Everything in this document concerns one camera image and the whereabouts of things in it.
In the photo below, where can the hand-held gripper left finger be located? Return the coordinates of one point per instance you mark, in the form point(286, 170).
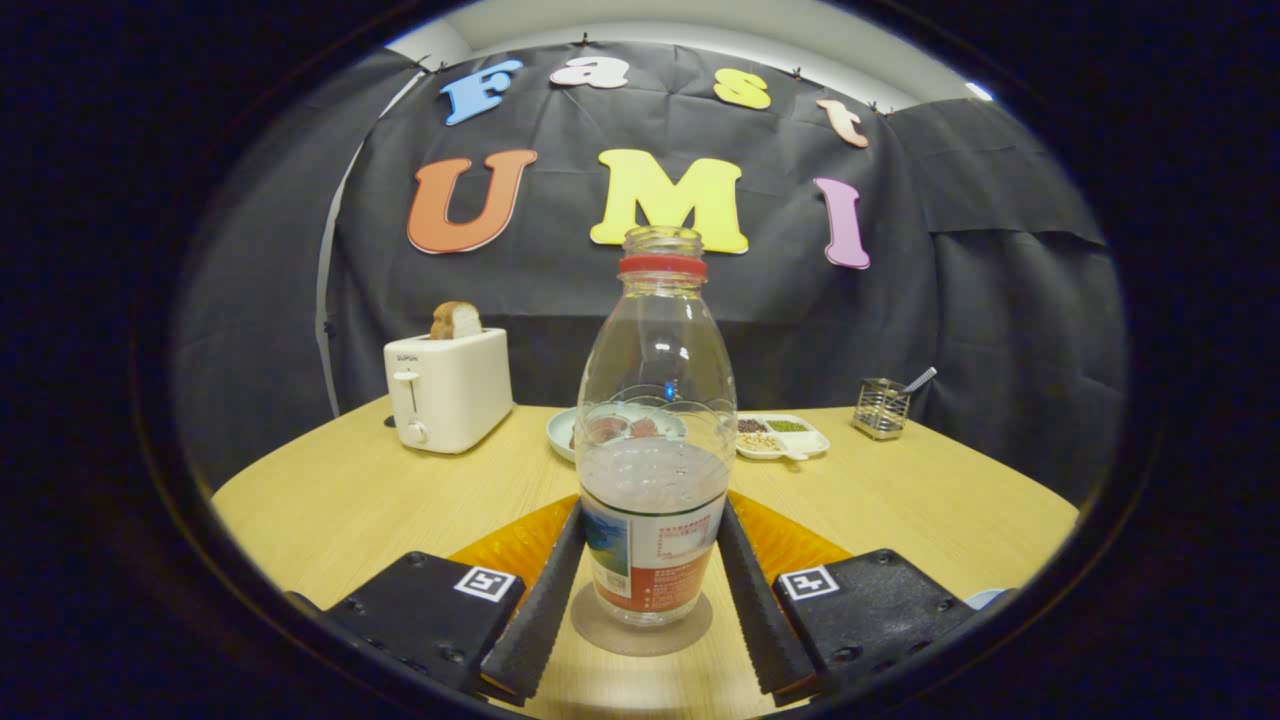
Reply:
point(540, 620)

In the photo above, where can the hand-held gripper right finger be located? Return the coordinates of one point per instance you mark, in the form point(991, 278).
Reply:
point(765, 620)

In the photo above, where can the round brown coaster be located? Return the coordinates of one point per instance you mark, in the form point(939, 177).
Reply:
point(640, 640)

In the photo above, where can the clear plastic juice bottle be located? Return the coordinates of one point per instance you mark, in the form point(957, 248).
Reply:
point(655, 490)

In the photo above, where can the white divided dish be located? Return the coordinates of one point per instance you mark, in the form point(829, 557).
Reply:
point(790, 440)

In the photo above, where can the round pale green plate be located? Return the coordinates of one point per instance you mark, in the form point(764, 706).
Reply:
point(563, 435)

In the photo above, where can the brown meat piece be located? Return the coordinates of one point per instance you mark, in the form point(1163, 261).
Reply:
point(608, 428)
point(645, 428)

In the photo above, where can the wooden table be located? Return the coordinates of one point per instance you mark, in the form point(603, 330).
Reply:
point(350, 500)

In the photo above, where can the white toaster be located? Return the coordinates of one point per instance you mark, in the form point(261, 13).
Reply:
point(450, 395)

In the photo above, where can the bread slice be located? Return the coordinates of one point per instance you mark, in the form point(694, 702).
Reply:
point(457, 321)

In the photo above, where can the ceiling light panel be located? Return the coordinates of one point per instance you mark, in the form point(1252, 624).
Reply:
point(979, 91)

